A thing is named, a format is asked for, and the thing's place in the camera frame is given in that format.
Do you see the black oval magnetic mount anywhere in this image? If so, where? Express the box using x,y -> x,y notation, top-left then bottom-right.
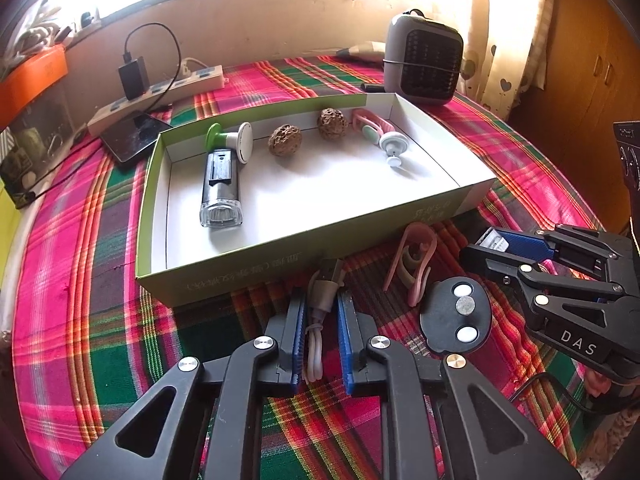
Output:
419,276 -> 492,356

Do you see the black flashlight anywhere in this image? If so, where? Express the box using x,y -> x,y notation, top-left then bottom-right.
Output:
200,148 -> 243,229

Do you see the black smartphone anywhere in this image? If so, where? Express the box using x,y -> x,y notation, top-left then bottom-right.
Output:
100,113 -> 171,167

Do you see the pink green clip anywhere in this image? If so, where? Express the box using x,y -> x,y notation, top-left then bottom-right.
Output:
352,108 -> 395,146

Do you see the plaid bed cover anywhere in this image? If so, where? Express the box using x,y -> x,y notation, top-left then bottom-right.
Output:
12,56 -> 602,479

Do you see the black camera module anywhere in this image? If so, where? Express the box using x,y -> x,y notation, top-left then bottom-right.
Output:
613,120 -> 640,200

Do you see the heart pattern curtain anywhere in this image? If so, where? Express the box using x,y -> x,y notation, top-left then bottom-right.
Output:
458,0 -> 554,119

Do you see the black charger with cable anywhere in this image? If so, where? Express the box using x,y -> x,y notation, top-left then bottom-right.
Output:
118,22 -> 182,114

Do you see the pink clip holder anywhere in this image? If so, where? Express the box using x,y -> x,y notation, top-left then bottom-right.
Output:
383,222 -> 437,308

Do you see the green white spool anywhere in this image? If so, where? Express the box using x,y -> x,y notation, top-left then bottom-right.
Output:
205,122 -> 254,165

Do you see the white usb cable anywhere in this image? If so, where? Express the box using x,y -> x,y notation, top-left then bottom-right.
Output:
304,258 -> 346,385

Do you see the grey portable heater fan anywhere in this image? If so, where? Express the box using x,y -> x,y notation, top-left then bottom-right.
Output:
383,9 -> 464,105

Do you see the white power strip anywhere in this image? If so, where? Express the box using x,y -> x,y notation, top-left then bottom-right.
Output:
87,65 -> 226,136

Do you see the green white cardboard box tray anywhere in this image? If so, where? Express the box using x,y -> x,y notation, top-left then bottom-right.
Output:
136,93 -> 496,308

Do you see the brown walnut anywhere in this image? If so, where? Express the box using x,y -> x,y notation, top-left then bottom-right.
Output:
268,124 -> 303,157
317,108 -> 347,141

